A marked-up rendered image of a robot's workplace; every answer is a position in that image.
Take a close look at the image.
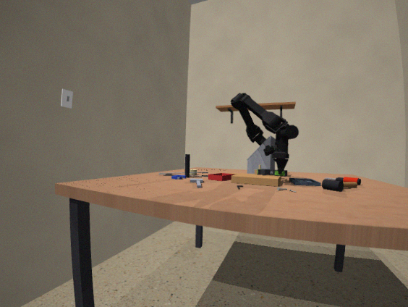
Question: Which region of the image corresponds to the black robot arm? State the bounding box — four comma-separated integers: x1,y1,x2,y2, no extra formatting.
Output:
231,93,299,156

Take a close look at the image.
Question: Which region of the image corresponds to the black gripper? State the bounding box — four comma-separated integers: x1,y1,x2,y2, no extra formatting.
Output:
272,140,289,174

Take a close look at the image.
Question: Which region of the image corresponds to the black rubber mallet with wooden handle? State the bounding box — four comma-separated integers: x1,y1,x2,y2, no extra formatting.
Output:
322,179,357,192

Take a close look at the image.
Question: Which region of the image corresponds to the red-handled screwdriver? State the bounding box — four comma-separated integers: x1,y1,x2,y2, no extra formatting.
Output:
325,177,361,185

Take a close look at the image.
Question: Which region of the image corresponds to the red shallow tray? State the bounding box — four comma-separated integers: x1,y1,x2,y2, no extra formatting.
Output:
208,173,234,181

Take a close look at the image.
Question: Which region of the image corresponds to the black cylinder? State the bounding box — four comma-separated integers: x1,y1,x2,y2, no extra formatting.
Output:
185,154,190,177

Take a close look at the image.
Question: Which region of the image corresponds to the light brown wooden board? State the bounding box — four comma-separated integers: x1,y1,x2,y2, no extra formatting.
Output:
231,173,281,187

